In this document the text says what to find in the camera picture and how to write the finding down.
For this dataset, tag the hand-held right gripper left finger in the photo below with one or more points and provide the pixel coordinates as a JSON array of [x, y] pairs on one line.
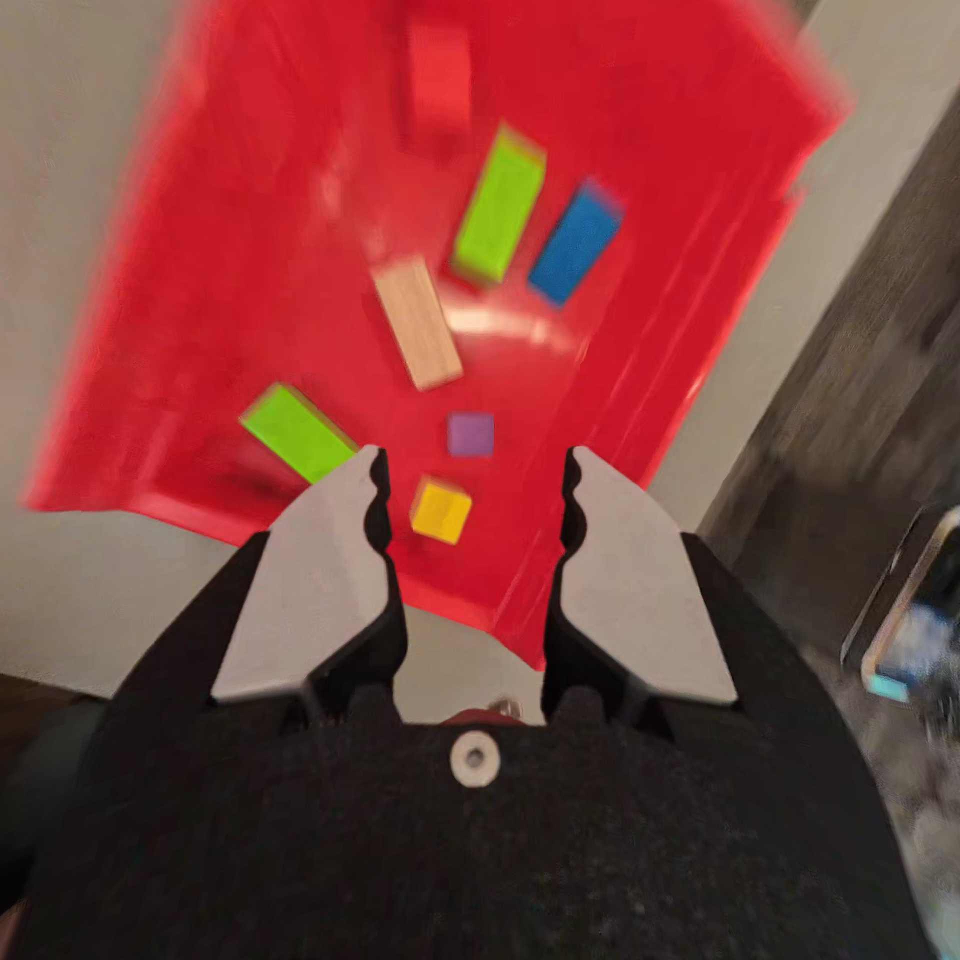
[[308, 600]]

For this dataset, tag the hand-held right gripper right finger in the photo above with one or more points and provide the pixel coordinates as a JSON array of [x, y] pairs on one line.
[[638, 600]]

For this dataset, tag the pile of coloured wooden blocks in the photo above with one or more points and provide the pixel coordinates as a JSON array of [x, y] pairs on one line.
[[417, 323]]

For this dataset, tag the red plastic bin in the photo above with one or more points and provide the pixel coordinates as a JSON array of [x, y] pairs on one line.
[[225, 225]]

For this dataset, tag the grey desk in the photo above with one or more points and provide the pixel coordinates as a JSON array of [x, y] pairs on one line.
[[60, 150]]

